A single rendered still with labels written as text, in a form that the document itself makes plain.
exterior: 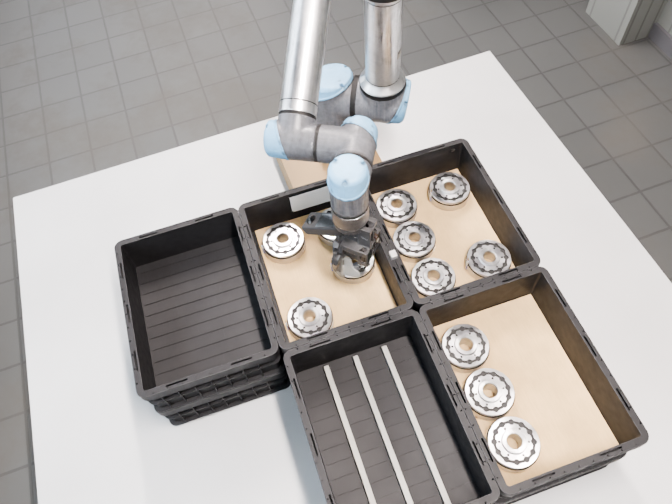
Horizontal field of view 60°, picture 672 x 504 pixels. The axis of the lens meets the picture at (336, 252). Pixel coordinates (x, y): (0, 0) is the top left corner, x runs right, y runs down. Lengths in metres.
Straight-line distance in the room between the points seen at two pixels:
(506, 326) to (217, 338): 0.66
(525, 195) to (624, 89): 1.55
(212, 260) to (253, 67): 1.87
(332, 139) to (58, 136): 2.24
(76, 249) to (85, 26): 2.20
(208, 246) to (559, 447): 0.92
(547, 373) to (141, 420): 0.93
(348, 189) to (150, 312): 0.63
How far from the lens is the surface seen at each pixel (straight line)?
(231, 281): 1.43
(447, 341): 1.30
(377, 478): 1.24
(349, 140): 1.12
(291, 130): 1.15
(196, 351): 1.37
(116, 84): 3.35
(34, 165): 3.14
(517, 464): 1.24
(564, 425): 1.32
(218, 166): 1.82
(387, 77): 1.46
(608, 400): 1.30
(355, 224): 1.13
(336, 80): 1.54
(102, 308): 1.66
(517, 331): 1.37
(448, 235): 1.46
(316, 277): 1.40
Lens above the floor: 2.05
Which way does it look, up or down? 58 degrees down
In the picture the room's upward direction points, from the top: 7 degrees counter-clockwise
